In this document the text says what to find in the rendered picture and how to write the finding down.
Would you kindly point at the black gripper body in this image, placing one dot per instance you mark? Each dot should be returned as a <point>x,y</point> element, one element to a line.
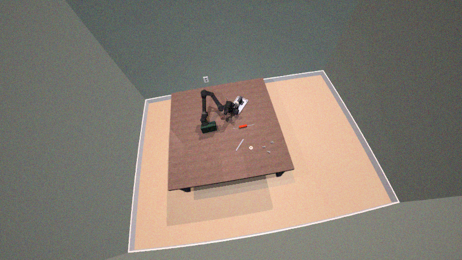
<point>234,110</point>

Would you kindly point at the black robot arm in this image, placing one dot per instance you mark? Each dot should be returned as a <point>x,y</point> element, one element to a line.
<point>221,107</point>

